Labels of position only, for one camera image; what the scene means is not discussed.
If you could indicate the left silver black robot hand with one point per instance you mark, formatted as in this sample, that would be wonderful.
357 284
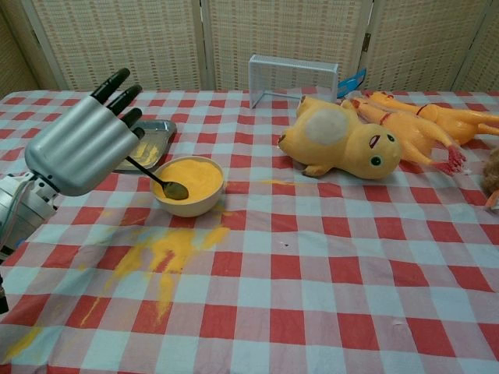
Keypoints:
78 148

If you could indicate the metal spoon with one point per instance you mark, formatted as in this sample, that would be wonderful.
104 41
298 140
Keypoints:
176 191

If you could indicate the stainless steel tray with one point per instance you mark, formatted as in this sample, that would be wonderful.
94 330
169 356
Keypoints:
158 134

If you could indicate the off-white bowl with yellow powder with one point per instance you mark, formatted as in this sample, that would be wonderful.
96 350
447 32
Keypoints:
187 208

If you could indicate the spilled yellow powder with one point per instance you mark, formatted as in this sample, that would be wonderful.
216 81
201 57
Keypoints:
175 243

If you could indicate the beige woven folding screen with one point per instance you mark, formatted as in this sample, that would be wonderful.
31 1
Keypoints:
175 39

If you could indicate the white mesh shelf rack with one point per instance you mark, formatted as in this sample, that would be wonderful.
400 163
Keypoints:
292 64

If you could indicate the yellow plush duck toy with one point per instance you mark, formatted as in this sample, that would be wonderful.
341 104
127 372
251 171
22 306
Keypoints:
351 144

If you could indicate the red white checkered tablecloth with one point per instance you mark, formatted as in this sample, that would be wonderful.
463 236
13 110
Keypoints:
312 292

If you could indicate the blue plastic object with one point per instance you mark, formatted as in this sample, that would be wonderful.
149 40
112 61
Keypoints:
351 82

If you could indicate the long orange rubber chicken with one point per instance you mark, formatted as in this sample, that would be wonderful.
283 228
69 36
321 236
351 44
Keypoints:
409 134

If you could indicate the short orange rubber chicken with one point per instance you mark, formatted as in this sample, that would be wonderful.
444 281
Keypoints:
456 121

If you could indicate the brown teddy bear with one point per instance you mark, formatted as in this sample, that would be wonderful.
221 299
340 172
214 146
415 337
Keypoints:
492 171

